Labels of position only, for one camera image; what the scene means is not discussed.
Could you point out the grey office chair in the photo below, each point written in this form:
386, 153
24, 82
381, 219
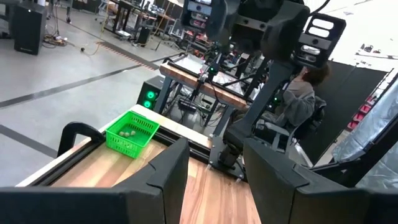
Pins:
311, 121

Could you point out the plastic-wrapped panel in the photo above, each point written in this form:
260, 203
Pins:
373, 130

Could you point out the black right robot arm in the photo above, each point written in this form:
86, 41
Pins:
273, 31

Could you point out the wooden-top robot station table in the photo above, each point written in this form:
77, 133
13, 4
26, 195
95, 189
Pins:
192, 82

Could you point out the black floor cabinet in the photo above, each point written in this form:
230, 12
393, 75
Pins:
29, 28

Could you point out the green plastic basket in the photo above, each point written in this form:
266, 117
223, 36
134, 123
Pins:
136, 140

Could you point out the black computer tower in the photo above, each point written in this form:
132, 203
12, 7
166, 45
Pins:
149, 93

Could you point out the black aluminium table frame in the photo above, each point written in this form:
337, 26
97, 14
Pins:
65, 140

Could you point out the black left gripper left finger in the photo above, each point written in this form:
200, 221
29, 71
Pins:
140, 202

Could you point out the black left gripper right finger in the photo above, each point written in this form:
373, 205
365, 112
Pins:
280, 199

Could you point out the background work desk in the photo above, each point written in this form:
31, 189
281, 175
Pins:
133, 12

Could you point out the black partition wall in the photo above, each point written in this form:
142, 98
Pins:
351, 93

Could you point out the person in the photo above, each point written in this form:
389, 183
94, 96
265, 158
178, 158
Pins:
298, 102

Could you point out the red shelf bins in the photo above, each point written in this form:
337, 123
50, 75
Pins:
360, 115

